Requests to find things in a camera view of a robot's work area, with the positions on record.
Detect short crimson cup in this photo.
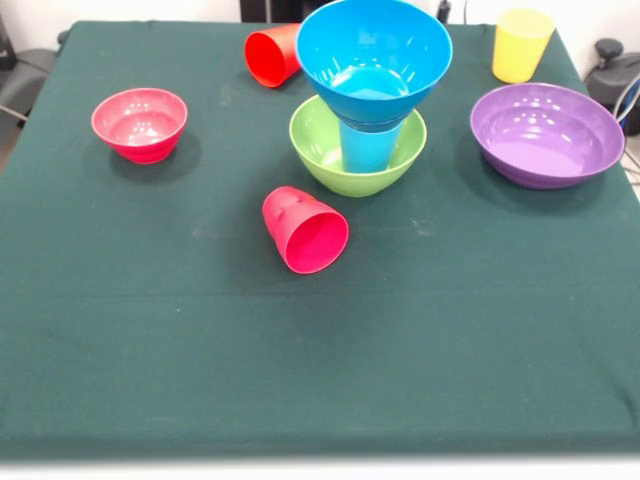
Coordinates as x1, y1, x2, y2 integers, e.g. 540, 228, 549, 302
262, 185, 350, 276

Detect green bowl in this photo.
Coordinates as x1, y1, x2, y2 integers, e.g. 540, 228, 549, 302
288, 94, 428, 198

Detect light blue cup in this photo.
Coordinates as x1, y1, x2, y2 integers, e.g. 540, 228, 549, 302
339, 122, 403, 174

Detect small dark blue bowl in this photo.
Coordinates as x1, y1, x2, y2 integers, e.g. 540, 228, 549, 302
337, 110, 417, 134

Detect tall red cup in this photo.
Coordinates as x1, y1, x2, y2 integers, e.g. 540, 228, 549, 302
243, 23, 303, 90

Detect light blue bowl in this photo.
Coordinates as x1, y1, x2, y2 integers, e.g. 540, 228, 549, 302
293, 0, 454, 124

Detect purple bowl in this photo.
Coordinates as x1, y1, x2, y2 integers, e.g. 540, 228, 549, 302
469, 83, 626, 190

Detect dark green tablecloth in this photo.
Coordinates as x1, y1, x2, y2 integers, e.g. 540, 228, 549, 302
0, 19, 640, 459

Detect small crimson bowl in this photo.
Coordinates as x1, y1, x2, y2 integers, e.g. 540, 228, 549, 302
90, 87, 189, 165

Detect yellow cup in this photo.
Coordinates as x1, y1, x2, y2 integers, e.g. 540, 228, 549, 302
492, 8, 557, 85

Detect black office chair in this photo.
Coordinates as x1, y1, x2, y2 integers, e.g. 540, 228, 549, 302
583, 38, 640, 121
0, 14, 60, 121

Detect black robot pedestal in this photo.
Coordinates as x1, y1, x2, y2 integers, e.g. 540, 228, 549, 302
239, 0, 454, 25

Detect tangle of cables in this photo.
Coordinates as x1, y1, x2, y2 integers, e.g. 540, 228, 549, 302
605, 74, 640, 174

